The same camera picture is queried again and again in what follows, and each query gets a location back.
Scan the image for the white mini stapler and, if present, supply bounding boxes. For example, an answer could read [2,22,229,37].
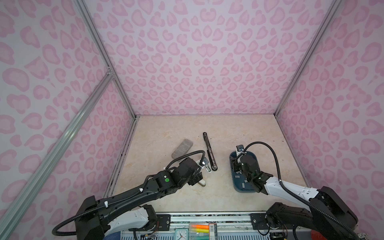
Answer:
[198,180,206,187]

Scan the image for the black long stapler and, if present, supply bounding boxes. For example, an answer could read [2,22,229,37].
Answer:
[203,132,218,171]

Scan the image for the pink mini stapler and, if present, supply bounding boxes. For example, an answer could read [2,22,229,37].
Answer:
[203,162,212,173]

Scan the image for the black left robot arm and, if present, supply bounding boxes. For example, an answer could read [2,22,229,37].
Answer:
[52,150,205,240]

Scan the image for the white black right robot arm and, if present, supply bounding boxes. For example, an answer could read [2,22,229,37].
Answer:
[229,141,359,240]

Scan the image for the teal plastic tray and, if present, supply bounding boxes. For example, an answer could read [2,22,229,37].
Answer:
[230,151,256,193]

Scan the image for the grey stone block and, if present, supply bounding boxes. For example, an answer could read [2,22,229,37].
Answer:
[171,139,193,159]

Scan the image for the highlighter pen set box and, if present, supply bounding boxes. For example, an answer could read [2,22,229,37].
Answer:
[189,223,219,240]

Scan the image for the teal alarm clock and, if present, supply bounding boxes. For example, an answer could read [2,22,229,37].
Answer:
[174,229,189,240]

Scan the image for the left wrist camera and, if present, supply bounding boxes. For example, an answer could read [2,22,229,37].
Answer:
[198,158,211,172]

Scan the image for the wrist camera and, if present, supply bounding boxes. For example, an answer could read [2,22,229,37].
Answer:
[198,158,211,172]
[236,145,245,154]

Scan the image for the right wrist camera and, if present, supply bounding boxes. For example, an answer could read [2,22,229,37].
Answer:
[236,145,245,154]

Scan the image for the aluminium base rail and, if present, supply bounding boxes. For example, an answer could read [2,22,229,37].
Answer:
[121,212,311,240]

